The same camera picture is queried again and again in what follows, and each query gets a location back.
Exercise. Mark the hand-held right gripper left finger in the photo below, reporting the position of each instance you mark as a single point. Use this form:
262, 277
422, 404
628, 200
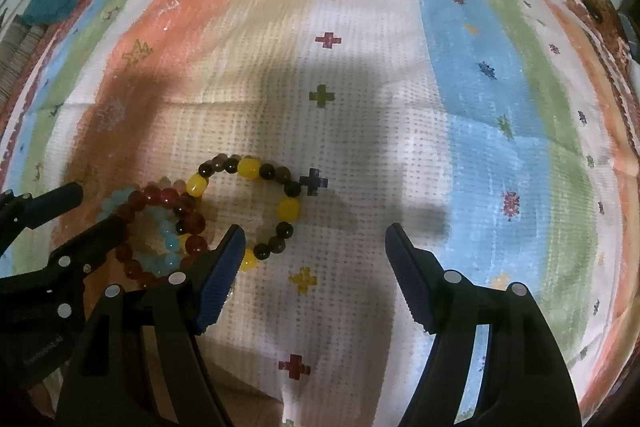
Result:
222, 274

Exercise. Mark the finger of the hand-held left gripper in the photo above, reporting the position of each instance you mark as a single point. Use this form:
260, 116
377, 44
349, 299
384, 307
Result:
45, 204
97, 242

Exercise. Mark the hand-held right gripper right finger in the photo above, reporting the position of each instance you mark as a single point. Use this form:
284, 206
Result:
410, 274

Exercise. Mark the striped pastel cloth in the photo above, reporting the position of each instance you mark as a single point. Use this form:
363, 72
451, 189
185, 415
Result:
350, 107

